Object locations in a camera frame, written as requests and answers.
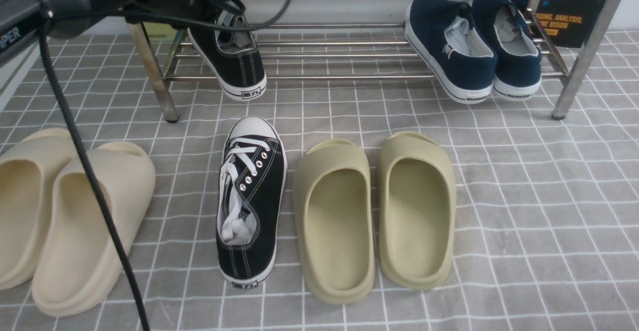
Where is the steel shoe rack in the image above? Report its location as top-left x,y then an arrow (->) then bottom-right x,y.
127,0 -> 622,123

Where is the navy sneaker right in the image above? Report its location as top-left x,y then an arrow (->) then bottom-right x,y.
471,0 -> 542,101

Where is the cream foam slide inner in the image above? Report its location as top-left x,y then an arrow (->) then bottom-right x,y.
31,141 -> 157,317

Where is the navy sneaker left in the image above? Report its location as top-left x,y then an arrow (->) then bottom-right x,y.
404,0 -> 498,104

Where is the olive foam slide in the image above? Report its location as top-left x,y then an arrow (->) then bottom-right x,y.
377,131 -> 457,291
292,138 -> 376,304

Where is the navy sneaker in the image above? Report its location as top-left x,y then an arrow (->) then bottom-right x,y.
404,0 -> 498,104
471,0 -> 542,101

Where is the black canvas sneaker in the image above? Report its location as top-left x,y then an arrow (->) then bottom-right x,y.
187,27 -> 267,101
215,117 -> 288,289

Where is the black cable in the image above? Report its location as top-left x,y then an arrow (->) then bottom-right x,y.
0,0 -> 296,331

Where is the olive foam slide right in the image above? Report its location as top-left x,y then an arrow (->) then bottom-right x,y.
377,131 -> 457,291

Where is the cream foam slide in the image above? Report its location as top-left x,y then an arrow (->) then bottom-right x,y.
0,128 -> 77,290
31,141 -> 157,317

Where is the dark poster box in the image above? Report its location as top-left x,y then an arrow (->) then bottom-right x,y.
511,0 -> 605,48

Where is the cream foam slide outer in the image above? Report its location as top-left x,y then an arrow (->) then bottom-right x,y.
0,128 -> 77,290

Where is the olive foam slide left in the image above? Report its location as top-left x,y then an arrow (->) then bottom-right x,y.
292,138 -> 376,304

